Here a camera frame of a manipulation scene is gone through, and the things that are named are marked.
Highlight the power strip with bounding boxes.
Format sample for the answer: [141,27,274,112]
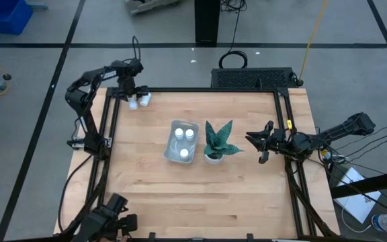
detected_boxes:
[320,151,348,165]

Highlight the green snake plant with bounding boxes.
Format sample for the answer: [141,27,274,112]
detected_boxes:
[204,120,245,159]

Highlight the black pillar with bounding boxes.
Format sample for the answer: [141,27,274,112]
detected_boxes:
[195,0,222,47]

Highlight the blue plastic bin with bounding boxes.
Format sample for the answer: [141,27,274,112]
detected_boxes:
[0,0,35,35]

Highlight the white plant pot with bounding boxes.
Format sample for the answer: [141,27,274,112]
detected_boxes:
[204,153,225,165]

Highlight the black coiled cable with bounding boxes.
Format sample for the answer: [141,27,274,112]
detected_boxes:
[218,0,249,70]

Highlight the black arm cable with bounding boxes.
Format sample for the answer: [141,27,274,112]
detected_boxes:
[58,156,93,233]

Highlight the grey flat object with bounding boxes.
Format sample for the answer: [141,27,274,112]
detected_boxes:
[124,0,183,16]

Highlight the black perforated computer case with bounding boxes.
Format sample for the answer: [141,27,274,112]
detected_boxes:
[211,67,298,90]

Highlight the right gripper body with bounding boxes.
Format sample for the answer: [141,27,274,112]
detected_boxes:
[257,120,290,165]

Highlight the pale grey plastic basket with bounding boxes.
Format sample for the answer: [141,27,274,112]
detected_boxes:
[162,120,200,165]

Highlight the white paper sheet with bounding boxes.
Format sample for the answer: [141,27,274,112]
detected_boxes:
[333,167,382,225]

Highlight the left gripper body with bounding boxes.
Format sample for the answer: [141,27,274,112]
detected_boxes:
[121,83,150,102]

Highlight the black aluminium frame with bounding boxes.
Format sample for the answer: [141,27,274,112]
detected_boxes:
[54,75,341,242]

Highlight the black beam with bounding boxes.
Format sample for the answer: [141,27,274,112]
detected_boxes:
[330,167,387,200]

